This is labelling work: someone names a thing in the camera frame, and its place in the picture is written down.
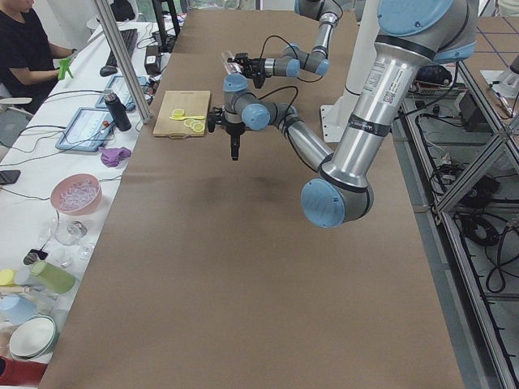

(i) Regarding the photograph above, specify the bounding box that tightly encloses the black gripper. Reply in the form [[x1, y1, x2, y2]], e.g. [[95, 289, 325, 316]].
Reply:
[[207, 107, 245, 160], [227, 53, 267, 88]]

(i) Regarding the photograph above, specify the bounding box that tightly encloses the glass sauce bottle metal spout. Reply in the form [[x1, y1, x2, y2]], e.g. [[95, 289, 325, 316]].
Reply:
[[221, 50, 242, 75]]

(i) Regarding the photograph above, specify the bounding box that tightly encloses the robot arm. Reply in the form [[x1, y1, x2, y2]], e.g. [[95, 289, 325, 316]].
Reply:
[[208, 1, 478, 228], [222, 1, 344, 88]]

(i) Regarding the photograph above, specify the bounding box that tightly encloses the green cup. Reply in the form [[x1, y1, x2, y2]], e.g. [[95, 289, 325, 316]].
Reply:
[[30, 261, 75, 294]]

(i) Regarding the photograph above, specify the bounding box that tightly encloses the yellow cup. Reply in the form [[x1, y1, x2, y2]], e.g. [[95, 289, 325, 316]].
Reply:
[[0, 268, 17, 287]]

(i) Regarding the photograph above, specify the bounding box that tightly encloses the light blue cup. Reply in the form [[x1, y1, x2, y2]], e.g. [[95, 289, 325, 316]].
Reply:
[[1, 294, 36, 325]]

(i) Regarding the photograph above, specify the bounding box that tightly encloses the wooden cutting board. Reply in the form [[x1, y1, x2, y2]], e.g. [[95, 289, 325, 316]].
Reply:
[[152, 91, 211, 139]]

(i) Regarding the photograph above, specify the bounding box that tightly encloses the yellow plastic knife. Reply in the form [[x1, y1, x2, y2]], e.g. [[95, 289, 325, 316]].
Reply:
[[169, 115, 206, 121]]

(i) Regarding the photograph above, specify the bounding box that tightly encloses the black keyboard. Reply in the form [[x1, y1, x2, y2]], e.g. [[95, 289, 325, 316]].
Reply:
[[105, 28, 139, 67]]

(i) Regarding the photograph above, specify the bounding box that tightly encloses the blue teach pendant far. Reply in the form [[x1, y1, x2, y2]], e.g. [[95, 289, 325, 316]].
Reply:
[[95, 75, 148, 112]]

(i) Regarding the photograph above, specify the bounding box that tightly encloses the blue teach pendant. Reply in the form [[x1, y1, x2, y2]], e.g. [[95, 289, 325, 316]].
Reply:
[[95, 75, 148, 112], [55, 108, 114, 152]]

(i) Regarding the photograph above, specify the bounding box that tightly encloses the black thermos bottle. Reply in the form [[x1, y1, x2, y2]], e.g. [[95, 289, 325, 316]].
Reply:
[[103, 88, 131, 131]]

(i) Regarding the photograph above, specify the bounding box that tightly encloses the black computer mouse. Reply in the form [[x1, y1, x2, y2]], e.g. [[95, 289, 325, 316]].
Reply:
[[99, 66, 118, 77]]

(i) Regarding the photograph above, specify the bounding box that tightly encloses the brown table mat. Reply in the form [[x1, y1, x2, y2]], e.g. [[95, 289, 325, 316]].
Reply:
[[38, 10, 467, 389]]

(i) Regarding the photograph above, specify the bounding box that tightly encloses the blue teach pendant near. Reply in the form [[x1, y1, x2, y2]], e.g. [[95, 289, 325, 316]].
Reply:
[[55, 108, 114, 152]]

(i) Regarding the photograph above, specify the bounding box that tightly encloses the pink bowl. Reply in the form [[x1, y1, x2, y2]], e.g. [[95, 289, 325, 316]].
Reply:
[[50, 173, 102, 216]]

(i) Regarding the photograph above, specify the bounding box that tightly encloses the wine glass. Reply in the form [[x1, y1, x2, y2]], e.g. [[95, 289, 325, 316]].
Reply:
[[56, 221, 95, 260]]

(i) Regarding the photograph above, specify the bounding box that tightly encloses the seated person black shirt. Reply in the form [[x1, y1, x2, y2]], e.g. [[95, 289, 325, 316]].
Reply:
[[1, 0, 75, 113]]

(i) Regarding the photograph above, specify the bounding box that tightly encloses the white green bowl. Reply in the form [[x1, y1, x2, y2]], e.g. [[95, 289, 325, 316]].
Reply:
[[9, 315, 59, 360]]

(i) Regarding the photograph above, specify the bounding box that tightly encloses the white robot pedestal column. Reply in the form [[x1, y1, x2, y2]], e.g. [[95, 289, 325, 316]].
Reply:
[[338, 0, 380, 115]]

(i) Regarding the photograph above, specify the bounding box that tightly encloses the aluminium frame post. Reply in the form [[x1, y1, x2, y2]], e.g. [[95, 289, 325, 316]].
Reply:
[[93, 0, 152, 124]]

